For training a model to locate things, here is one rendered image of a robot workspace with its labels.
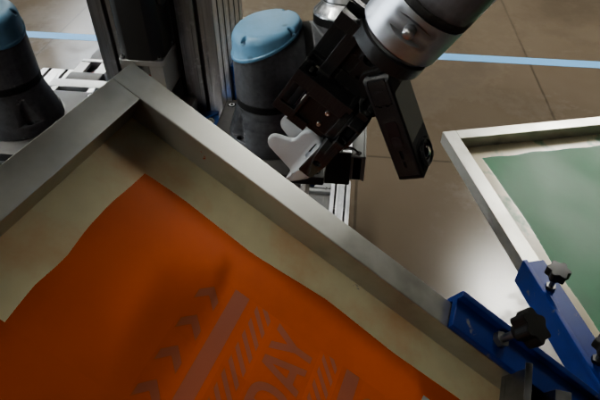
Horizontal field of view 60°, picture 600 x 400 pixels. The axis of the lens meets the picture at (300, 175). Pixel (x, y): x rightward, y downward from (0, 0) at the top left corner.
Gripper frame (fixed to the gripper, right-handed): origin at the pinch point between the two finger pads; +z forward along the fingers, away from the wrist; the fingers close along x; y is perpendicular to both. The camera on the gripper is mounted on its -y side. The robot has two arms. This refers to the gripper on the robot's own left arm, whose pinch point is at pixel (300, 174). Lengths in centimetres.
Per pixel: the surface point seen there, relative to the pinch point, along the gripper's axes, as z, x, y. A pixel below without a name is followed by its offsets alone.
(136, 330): 7.3, 21.6, 4.6
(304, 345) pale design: 7.3, 12.8, -10.9
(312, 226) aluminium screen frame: 3.9, 1.7, -4.9
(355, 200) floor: 139, -151, -55
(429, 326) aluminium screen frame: 5.6, 1.8, -24.3
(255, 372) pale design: 7.3, 18.4, -7.4
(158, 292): 7.3, 17.4, 5.0
